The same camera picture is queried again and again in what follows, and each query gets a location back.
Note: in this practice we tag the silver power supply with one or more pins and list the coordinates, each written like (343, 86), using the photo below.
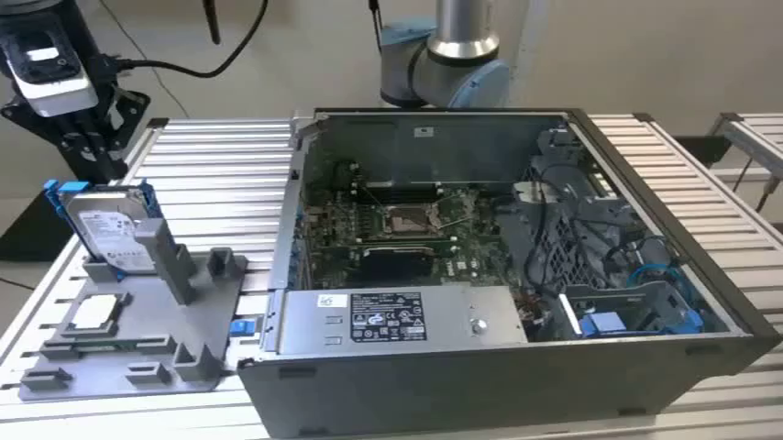
(306, 330)

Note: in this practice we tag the metal slat side table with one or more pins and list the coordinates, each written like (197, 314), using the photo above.
(765, 133)

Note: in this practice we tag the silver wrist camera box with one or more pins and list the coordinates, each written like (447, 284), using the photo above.
(43, 78)

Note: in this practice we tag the hard disk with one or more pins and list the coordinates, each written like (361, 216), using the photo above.
(100, 224)

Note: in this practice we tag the blue case latch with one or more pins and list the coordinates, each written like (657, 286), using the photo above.
(241, 327)

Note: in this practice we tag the grey parts rack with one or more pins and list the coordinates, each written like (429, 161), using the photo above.
(147, 321)

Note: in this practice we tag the grey disk bay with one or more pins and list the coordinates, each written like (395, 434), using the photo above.
(649, 298)

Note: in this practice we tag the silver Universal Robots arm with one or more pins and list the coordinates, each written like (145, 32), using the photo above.
(459, 27)

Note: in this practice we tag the dark grey PC case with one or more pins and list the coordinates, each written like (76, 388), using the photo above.
(429, 394)

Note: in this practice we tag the silver CPU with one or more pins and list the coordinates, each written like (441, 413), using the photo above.
(95, 311)

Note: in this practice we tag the black antenna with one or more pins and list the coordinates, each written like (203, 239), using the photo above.
(213, 23)

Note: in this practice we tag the grey perforated drive cage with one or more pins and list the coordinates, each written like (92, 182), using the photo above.
(563, 256)

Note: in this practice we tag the green motherboard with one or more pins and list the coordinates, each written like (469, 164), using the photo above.
(465, 238)

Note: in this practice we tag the CPU socket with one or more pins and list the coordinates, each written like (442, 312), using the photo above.
(407, 222)

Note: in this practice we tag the black box behind table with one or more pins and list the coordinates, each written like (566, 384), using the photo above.
(703, 151)

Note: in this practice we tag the blue carrier in bay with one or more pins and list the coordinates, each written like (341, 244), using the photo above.
(602, 325)

